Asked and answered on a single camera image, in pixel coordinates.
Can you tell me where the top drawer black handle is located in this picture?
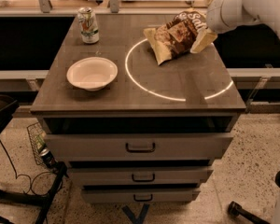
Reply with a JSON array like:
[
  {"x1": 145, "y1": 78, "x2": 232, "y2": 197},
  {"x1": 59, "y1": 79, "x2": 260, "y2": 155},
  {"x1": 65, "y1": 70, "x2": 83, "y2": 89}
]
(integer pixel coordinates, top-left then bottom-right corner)
[{"x1": 125, "y1": 143, "x2": 156, "y2": 153}]

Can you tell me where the black cable on floor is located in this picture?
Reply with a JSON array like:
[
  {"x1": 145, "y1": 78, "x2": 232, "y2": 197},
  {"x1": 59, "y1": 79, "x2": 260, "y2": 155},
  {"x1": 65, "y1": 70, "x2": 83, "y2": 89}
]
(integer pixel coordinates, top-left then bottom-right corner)
[{"x1": 0, "y1": 126, "x2": 59, "y2": 198}]

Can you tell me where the brown salt chip bag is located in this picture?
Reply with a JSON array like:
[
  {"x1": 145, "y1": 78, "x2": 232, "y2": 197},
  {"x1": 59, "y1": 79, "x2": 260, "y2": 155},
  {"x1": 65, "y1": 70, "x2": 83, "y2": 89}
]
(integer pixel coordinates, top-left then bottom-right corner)
[{"x1": 144, "y1": 8, "x2": 207, "y2": 65}]

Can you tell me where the grey drawer cabinet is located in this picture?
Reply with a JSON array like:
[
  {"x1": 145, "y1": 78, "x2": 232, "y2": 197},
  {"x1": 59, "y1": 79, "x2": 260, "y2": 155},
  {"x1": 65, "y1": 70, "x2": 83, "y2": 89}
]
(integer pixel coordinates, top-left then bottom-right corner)
[{"x1": 31, "y1": 15, "x2": 245, "y2": 203}]

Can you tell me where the wire mesh basket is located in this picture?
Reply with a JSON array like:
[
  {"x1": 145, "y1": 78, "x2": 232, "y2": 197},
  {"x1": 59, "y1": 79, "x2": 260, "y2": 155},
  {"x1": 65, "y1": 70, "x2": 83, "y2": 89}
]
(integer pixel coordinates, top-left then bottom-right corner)
[{"x1": 27, "y1": 122, "x2": 48, "y2": 168}]

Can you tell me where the dark can on floor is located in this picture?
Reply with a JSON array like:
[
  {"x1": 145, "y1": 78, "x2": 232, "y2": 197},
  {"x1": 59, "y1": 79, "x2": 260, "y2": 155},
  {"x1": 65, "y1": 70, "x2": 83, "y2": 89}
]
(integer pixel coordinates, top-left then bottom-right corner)
[{"x1": 40, "y1": 147, "x2": 56, "y2": 169}]

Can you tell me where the drawer black handle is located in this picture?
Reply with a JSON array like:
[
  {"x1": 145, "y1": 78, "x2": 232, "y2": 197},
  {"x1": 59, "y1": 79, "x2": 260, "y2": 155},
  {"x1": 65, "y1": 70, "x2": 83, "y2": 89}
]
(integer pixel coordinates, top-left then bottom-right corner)
[
  {"x1": 125, "y1": 143, "x2": 156, "y2": 153},
  {"x1": 133, "y1": 194, "x2": 153, "y2": 202},
  {"x1": 132, "y1": 174, "x2": 155, "y2": 183}
]

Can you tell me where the black caster wheel base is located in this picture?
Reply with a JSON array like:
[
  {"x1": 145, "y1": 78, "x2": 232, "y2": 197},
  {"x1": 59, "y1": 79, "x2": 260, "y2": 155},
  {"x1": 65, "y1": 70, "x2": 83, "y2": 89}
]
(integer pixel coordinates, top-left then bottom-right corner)
[{"x1": 228, "y1": 171, "x2": 280, "y2": 224}]

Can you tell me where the middle drawer black handle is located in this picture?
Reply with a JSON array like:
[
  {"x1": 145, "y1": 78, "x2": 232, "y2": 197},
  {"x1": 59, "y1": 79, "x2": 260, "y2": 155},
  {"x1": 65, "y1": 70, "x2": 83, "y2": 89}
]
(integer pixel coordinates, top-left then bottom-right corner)
[{"x1": 132, "y1": 174, "x2": 155, "y2": 183}]

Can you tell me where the white paper bowl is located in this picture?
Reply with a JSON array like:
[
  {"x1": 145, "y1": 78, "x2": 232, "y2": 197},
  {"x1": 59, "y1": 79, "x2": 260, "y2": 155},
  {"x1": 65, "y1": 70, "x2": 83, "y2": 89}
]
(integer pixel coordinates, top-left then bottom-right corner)
[{"x1": 66, "y1": 57, "x2": 118, "y2": 91}]

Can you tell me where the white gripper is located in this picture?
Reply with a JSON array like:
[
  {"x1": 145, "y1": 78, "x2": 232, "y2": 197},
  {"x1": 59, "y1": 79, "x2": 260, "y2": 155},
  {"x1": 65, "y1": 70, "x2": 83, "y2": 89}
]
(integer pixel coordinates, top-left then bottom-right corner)
[{"x1": 190, "y1": 0, "x2": 249, "y2": 53}]

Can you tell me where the bottom drawer black handle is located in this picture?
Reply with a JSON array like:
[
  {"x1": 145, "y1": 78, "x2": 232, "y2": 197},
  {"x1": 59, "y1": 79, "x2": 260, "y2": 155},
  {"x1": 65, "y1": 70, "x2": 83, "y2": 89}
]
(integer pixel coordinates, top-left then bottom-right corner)
[{"x1": 133, "y1": 194, "x2": 153, "y2": 202}]

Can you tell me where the black stand leg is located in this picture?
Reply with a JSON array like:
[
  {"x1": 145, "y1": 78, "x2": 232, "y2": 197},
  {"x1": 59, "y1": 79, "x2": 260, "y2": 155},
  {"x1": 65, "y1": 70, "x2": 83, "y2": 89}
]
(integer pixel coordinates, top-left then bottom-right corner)
[{"x1": 0, "y1": 162, "x2": 67, "y2": 224}]

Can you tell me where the green white soda can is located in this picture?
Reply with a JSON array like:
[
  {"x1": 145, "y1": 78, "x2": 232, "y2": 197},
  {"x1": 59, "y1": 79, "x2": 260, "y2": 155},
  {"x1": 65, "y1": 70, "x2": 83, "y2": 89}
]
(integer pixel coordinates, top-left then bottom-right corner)
[{"x1": 77, "y1": 7, "x2": 99, "y2": 44}]

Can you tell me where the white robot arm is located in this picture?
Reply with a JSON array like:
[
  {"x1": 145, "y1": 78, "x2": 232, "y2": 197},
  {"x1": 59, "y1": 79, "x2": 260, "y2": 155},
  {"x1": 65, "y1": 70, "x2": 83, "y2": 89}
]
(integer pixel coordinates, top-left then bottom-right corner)
[{"x1": 206, "y1": 0, "x2": 280, "y2": 40}]

